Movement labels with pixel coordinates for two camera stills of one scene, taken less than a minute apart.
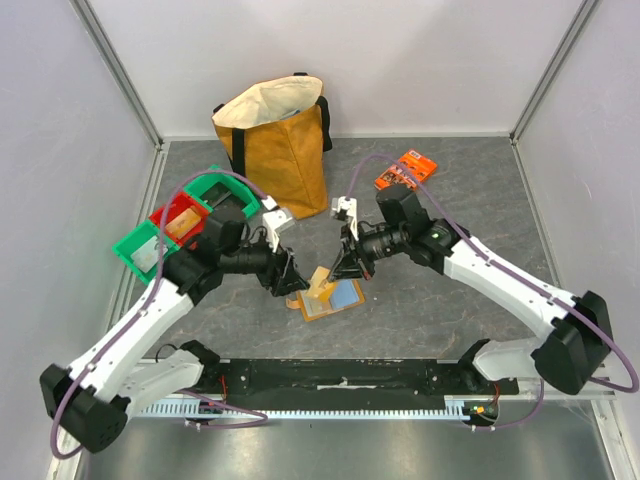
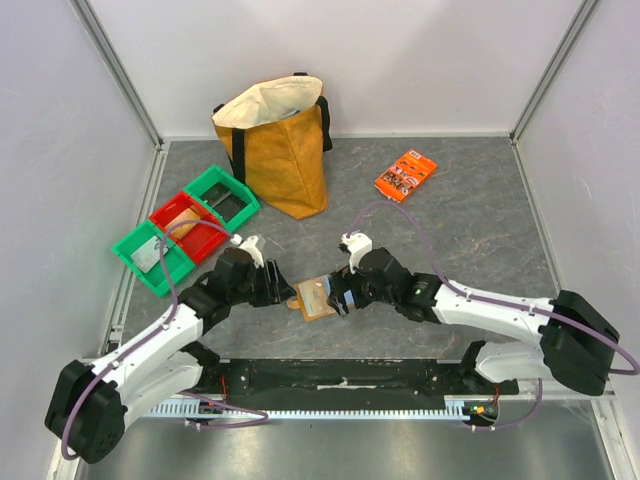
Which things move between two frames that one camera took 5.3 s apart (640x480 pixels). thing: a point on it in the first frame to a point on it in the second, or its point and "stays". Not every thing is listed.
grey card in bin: x=148 y=254 stays
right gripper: x=357 y=255 to x=341 y=290
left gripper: x=277 y=267 to x=274 y=291
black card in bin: x=223 y=201 stays
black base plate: x=352 y=376 stays
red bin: x=181 y=219 stays
